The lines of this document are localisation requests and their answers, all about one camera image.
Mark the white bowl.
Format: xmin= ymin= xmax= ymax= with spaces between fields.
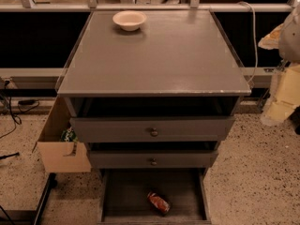
xmin=112 ymin=10 xmax=147 ymax=32

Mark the red coke can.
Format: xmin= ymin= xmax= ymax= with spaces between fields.
xmin=147 ymin=192 xmax=171 ymax=215

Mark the white cable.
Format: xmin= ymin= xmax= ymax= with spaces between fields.
xmin=238 ymin=1 xmax=259 ymax=84

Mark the top grey drawer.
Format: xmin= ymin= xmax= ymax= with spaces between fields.
xmin=70 ymin=116 xmax=234 ymax=143

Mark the green chip bag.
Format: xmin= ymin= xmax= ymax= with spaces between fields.
xmin=60 ymin=127 xmax=78 ymax=143

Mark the black metal floor frame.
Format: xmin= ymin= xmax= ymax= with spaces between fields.
xmin=0 ymin=172 xmax=57 ymax=225

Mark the brass top drawer knob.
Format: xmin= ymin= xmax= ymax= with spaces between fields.
xmin=150 ymin=128 xmax=158 ymax=137

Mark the cardboard box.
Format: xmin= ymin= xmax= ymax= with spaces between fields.
xmin=37 ymin=97 xmax=91 ymax=173

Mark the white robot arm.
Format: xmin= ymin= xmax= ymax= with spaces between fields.
xmin=259 ymin=5 xmax=300 ymax=126

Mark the metal rail beam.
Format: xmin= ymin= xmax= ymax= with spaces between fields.
xmin=0 ymin=67 xmax=275 ymax=89

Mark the brass drawer knob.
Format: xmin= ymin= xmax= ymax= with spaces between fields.
xmin=150 ymin=158 xmax=157 ymax=166
xmin=150 ymin=128 xmax=158 ymax=137

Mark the grey drawer cabinet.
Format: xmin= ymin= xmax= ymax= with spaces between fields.
xmin=55 ymin=9 xmax=253 ymax=225

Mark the bottom grey open drawer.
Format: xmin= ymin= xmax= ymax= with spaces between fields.
xmin=97 ymin=169 xmax=212 ymax=225

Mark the black floor cable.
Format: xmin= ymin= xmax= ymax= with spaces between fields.
xmin=0 ymin=80 xmax=41 ymax=140

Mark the middle grey drawer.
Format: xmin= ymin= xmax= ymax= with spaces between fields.
xmin=89 ymin=150 xmax=218 ymax=169

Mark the brass middle drawer knob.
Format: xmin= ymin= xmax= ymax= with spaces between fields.
xmin=150 ymin=158 xmax=157 ymax=166

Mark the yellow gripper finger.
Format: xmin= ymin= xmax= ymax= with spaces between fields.
xmin=261 ymin=65 xmax=300 ymax=126

